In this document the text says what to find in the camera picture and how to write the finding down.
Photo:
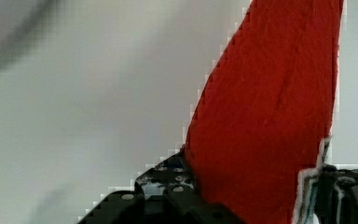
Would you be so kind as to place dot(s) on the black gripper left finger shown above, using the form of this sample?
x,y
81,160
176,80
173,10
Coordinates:
x,y
165,194

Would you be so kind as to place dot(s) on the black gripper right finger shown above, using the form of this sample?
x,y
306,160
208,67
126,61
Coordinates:
x,y
337,196

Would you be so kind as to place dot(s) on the red plush ketchup bottle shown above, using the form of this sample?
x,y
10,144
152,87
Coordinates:
x,y
257,136

